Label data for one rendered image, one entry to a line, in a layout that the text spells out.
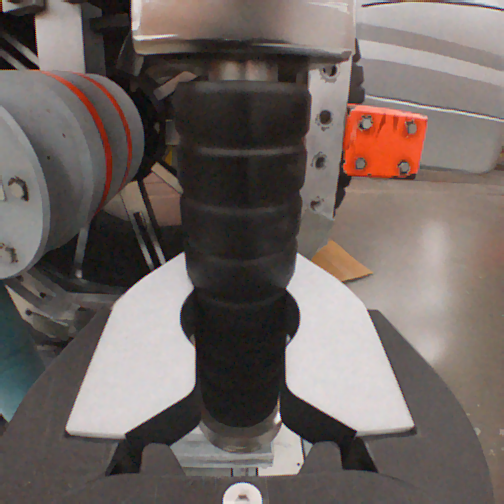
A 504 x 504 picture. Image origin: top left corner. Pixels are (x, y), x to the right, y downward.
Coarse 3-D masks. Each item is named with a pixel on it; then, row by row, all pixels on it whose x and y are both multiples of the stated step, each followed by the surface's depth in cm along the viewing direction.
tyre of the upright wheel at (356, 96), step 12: (360, 72) 32; (360, 84) 33; (348, 96) 33; (360, 96) 33; (348, 180) 39; (336, 192) 39; (336, 204) 40; (36, 264) 43; (48, 276) 44; (72, 288) 45; (84, 288) 46
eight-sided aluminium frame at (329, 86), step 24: (312, 72) 24; (336, 72) 25; (312, 96) 26; (336, 96) 26; (312, 120) 27; (336, 120) 27; (312, 144) 28; (336, 144) 28; (312, 168) 29; (336, 168) 29; (312, 192) 30; (312, 216) 31; (312, 240) 33; (24, 288) 37; (48, 288) 40; (24, 312) 37; (48, 312) 38; (72, 312) 39; (96, 312) 39; (72, 336) 39; (192, 336) 39
